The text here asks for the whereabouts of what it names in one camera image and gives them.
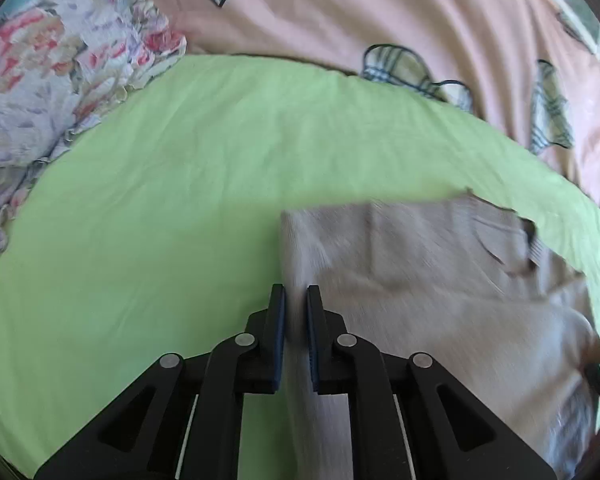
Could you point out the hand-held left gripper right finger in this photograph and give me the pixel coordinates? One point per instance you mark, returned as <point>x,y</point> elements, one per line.
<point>312,340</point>

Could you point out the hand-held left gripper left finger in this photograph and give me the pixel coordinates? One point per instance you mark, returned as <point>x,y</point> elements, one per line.
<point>280,330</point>

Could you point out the floral ruffled pillow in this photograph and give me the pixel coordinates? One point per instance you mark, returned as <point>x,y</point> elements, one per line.
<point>45,85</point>

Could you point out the green bed sheet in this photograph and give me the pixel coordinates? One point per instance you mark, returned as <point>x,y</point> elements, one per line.
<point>180,185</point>

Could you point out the grey knit sweater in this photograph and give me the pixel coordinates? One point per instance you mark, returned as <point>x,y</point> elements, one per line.
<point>430,285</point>

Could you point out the pink quilt with plaid hearts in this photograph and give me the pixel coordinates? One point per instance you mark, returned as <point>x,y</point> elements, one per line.
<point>330,10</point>

